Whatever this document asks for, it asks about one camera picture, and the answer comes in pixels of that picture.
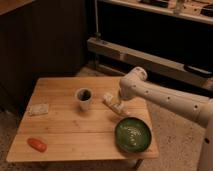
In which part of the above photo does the white cup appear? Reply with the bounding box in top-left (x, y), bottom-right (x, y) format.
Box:
top-left (75, 88), bottom-right (92, 111)

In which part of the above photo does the metal pole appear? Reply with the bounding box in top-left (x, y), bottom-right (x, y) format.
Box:
top-left (94, 0), bottom-right (101, 41)

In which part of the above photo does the long wooden beam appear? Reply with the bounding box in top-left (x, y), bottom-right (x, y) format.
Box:
top-left (87, 37), bottom-right (213, 91)

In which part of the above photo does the orange carrot toy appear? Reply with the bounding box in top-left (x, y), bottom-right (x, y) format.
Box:
top-left (27, 138), bottom-right (47, 152)

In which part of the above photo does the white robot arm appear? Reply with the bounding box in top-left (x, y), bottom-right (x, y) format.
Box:
top-left (119, 67), bottom-right (213, 171)

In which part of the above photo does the wooden table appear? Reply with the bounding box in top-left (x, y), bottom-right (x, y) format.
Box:
top-left (7, 77), bottom-right (159, 162)

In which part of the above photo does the green ceramic bowl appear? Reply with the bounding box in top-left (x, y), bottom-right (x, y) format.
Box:
top-left (114, 117), bottom-right (152, 153)

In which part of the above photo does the wooden shelf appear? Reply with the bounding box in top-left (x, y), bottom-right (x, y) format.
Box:
top-left (101, 0), bottom-right (213, 25)

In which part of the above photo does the dark wooden cabinet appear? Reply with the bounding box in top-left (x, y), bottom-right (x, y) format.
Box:
top-left (0, 0), bottom-right (86, 112)

